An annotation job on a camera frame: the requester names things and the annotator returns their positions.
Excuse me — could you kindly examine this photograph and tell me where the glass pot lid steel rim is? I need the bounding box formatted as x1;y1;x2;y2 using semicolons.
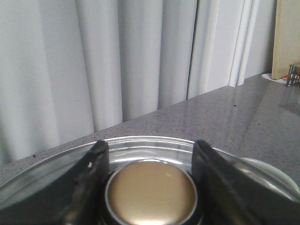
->
0;135;300;225

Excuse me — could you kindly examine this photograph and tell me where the grey wire rack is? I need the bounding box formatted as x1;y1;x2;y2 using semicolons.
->
286;62;300;86

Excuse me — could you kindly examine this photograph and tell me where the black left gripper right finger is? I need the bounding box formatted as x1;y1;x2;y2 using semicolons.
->
192;140;300;225

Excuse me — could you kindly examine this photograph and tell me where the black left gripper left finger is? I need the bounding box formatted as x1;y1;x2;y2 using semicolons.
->
0;141;109;225

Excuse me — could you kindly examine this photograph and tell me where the white pleated curtain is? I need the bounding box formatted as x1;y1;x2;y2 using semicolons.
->
0;0;276;165

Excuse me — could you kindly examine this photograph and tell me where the white paper sheet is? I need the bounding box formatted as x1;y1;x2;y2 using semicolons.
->
261;74;286;85

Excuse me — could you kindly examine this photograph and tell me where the pale green electric cooking pot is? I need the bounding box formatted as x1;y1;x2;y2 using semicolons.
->
236;157;300;202

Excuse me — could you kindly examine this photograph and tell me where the beige wooden board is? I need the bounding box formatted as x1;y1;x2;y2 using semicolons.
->
271;0;300;80

